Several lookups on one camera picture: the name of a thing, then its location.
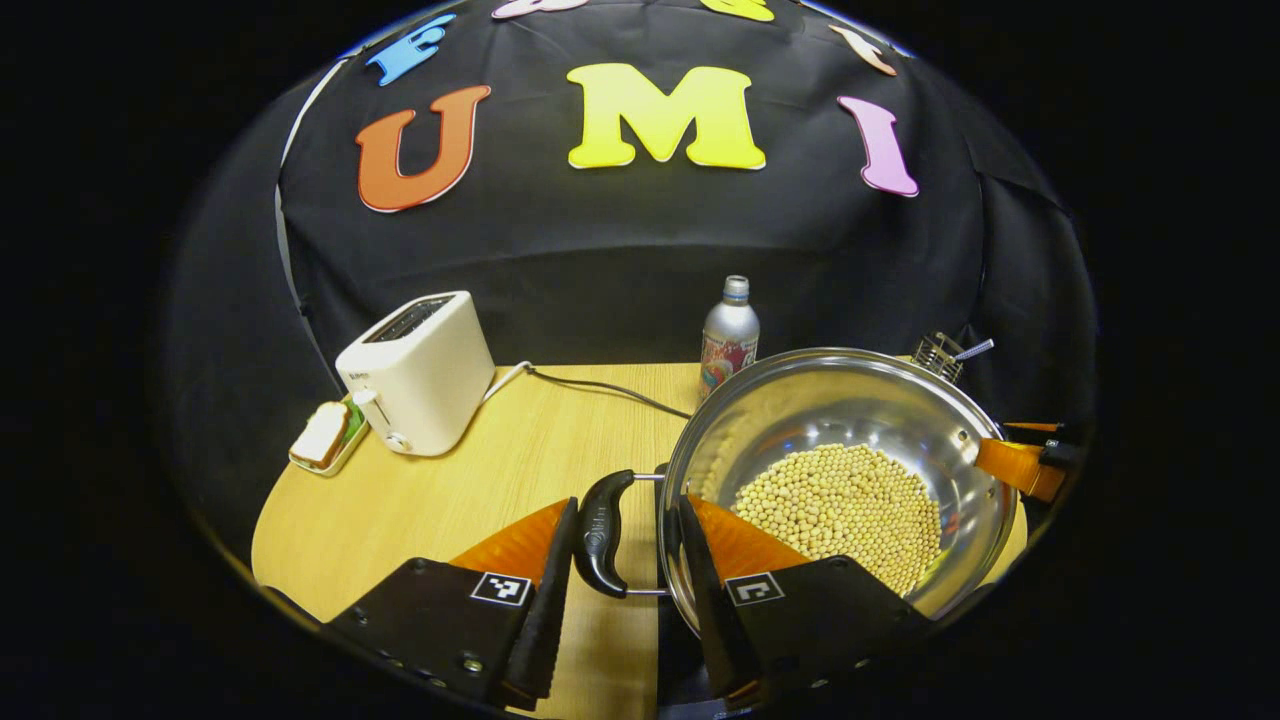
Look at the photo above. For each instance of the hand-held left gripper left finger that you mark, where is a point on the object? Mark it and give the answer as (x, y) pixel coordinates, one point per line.
(555, 610)

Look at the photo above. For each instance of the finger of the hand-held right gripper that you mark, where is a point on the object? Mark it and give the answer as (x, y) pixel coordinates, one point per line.
(1015, 467)
(1060, 452)

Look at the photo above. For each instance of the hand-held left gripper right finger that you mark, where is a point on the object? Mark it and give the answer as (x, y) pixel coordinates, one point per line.
(705, 600)

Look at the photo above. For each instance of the metal spoon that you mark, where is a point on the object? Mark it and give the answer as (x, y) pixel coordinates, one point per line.
(975, 349)

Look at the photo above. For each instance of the pile of soybeans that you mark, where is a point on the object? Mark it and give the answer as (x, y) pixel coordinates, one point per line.
(840, 510)

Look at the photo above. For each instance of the pale green plate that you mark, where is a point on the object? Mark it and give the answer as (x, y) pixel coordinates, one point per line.
(345, 458)

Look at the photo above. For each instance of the silver drink bottle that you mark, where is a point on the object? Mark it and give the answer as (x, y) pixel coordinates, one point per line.
(730, 340)

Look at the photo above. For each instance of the white toaster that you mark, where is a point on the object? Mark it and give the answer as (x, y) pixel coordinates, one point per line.
(430, 380)

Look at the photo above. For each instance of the sandwich with lettuce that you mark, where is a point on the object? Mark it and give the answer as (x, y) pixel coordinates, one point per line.
(320, 435)

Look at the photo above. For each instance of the black backdrop cloth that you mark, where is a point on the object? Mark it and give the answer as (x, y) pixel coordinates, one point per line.
(600, 250)

